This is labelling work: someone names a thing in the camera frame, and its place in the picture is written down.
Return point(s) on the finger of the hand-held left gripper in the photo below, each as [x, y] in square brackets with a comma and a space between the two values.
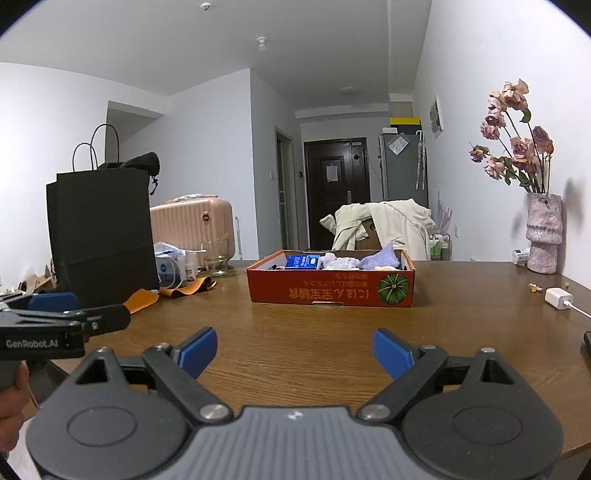
[53, 302]
[108, 318]

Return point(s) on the wooden chair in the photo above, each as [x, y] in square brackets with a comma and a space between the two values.
[369, 235]

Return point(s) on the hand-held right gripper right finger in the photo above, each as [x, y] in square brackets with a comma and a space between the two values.
[395, 354]

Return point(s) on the white and blue plastic bag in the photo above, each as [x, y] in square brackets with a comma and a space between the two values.
[166, 267]

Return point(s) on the red cardboard box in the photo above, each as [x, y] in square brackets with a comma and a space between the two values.
[323, 288]

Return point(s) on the clear folded umbrella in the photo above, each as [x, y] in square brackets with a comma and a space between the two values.
[419, 161]

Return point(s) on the small yellow trinket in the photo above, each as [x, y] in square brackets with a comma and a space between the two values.
[535, 287]

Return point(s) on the grey interior door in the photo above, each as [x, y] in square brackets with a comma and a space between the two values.
[285, 194]

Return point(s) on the wall poster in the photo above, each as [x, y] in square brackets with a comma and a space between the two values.
[437, 116]

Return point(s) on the dark entrance door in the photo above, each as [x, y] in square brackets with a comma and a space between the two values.
[317, 203]

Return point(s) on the white ceiling fixture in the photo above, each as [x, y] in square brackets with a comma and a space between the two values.
[263, 44]

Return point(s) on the beige coat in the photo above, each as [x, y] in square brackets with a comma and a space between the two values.
[401, 221]

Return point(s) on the yellow box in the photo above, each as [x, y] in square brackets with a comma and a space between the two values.
[405, 121]

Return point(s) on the grey refrigerator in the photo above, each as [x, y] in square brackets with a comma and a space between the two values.
[397, 175]

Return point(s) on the clear glass cup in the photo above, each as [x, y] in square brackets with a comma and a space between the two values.
[216, 266]

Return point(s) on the black flat device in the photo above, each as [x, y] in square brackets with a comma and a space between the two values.
[588, 344]

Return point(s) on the black paper bag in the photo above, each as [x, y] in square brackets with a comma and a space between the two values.
[101, 221]

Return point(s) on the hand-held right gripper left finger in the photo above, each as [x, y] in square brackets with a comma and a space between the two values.
[196, 353]

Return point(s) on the blue tissue packet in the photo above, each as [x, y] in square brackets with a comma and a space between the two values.
[302, 261]

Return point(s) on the paper notice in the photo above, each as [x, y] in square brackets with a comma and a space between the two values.
[332, 173]

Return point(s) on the beige leather scraps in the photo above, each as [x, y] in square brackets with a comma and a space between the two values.
[39, 282]

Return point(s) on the small white box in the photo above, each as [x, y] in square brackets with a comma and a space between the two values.
[521, 257]

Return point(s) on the lavender wall decoration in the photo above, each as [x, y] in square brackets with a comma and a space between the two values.
[445, 212]

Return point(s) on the small white spray bottle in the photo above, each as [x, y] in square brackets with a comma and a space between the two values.
[190, 272]

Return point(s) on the person's left hand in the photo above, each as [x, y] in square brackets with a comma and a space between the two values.
[21, 406]

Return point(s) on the dried pink roses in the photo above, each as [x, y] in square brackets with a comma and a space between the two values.
[521, 147]

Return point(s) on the pink ribbed suitcase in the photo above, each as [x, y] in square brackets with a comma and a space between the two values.
[194, 226]

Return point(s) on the pale purple vase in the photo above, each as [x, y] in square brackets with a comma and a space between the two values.
[545, 230]

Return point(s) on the white charger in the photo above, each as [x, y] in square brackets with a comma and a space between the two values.
[558, 298]

